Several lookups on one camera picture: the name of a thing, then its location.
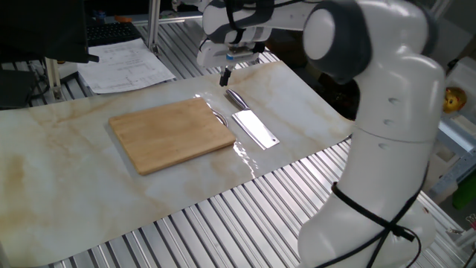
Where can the black keyboard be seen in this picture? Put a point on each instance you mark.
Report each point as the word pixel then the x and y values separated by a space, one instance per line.
pixel 111 33

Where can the yellow toy figure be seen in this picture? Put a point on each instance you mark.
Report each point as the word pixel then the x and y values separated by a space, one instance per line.
pixel 454 99

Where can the silver gripper-mounted camera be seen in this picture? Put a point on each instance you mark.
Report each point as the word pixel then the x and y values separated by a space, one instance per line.
pixel 240 56

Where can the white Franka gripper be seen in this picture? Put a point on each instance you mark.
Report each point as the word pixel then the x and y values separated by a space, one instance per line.
pixel 208 56

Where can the printed paper sheets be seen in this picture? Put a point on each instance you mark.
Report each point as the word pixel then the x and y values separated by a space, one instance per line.
pixel 124 67

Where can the aluminium frame post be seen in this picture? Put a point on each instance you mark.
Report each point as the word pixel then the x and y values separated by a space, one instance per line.
pixel 153 26

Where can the orange small object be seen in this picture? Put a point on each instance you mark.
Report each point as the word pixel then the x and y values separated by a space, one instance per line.
pixel 122 18

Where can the short aluminium profile post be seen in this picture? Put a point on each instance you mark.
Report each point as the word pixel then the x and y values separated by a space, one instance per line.
pixel 53 78

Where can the grey metal shelf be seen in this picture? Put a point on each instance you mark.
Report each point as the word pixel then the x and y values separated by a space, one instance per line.
pixel 455 149

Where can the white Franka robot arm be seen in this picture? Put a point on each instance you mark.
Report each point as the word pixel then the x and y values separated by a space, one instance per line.
pixel 390 111

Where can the wooden cutting board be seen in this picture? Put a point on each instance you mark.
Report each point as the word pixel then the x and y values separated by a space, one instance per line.
pixel 167 134

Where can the black monitor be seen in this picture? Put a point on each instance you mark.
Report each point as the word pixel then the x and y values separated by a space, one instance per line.
pixel 41 30

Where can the steel cleaver knife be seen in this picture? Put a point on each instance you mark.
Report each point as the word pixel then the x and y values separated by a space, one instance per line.
pixel 254 128

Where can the green box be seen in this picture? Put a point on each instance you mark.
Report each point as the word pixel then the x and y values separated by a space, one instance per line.
pixel 465 195

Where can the marble pattern table mat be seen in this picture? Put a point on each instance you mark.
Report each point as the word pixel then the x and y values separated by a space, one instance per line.
pixel 74 167

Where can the black box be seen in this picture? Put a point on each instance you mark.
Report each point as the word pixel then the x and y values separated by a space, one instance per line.
pixel 15 89

